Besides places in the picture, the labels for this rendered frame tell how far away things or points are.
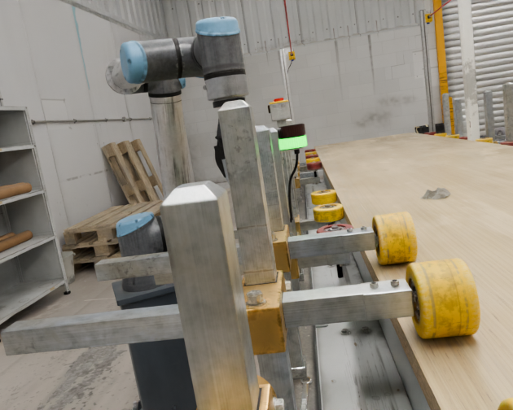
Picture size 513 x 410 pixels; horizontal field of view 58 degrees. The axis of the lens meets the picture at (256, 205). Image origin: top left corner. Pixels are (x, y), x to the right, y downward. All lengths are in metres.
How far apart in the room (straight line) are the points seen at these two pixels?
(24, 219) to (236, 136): 3.82
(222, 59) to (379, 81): 8.01
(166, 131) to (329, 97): 7.32
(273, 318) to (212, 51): 0.65
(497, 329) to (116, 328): 0.41
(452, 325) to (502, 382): 0.07
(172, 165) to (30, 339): 1.21
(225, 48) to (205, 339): 0.78
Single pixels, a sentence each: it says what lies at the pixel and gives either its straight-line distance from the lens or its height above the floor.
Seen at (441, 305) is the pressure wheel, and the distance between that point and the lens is 0.50.
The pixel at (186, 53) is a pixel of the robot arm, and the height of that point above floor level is 1.33.
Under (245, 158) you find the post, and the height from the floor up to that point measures 1.12.
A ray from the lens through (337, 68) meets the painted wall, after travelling 8.92.
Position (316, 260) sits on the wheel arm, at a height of 0.84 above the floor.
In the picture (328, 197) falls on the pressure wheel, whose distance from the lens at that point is 1.47.
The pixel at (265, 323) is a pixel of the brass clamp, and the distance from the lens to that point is 0.48.
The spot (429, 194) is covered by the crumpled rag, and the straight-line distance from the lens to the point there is 1.26.
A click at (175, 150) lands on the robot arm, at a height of 1.10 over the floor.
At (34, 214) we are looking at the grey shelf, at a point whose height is 0.70.
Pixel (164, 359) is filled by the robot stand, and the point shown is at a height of 0.33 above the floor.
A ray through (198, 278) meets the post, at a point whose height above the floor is 1.07.
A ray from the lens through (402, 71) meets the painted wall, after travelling 9.01.
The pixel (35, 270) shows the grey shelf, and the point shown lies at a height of 0.23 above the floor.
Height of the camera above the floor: 1.15
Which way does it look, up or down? 10 degrees down
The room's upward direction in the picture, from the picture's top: 9 degrees counter-clockwise
